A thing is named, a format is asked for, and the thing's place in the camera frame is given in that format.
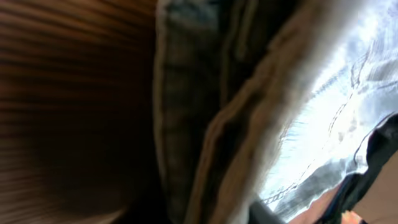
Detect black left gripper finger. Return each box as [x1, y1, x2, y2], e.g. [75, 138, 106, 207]
[248, 202, 285, 224]

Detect light blue denim shorts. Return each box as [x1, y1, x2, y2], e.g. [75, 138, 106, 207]
[153, 0, 397, 223]

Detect black garment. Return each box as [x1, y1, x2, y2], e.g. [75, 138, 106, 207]
[316, 114, 397, 224]

